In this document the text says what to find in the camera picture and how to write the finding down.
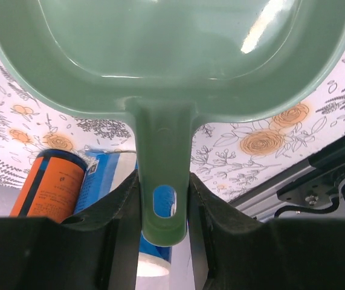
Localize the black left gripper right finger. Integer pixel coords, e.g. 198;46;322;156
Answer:
189;174;345;289

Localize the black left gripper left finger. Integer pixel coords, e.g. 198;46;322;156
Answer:
0;173;141;289

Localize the green plastic dustpan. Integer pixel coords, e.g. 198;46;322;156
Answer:
0;1;345;247

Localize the orange blue can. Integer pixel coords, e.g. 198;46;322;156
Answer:
10;149;87;223

